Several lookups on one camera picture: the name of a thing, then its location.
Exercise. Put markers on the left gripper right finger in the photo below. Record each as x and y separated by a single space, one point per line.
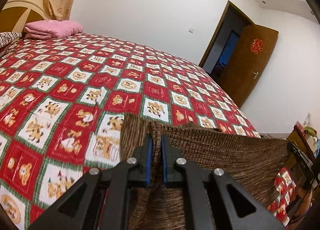
212 199

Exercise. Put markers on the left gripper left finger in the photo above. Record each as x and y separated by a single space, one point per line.
100 198

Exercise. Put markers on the brown knitted sweater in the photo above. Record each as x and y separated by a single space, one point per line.
252 162

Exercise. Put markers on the brown wooden dresser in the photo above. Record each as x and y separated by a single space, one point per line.
300 201

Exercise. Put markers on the clutter on dresser top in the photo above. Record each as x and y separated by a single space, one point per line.
309 134

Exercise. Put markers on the brown wooden door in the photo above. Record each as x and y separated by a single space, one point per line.
237 78

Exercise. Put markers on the red patchwork bear bedspread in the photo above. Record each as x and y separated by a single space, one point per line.
63 103

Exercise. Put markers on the red double happiness decal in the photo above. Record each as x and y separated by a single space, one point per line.
256 46

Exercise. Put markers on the pink folded blanket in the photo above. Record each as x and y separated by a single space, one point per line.
51 29

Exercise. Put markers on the striped pillow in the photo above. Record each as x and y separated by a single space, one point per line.
7 38

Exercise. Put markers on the cream round headboard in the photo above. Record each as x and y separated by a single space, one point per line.
16 13

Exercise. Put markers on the metal door handle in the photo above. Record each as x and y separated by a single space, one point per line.
256 74

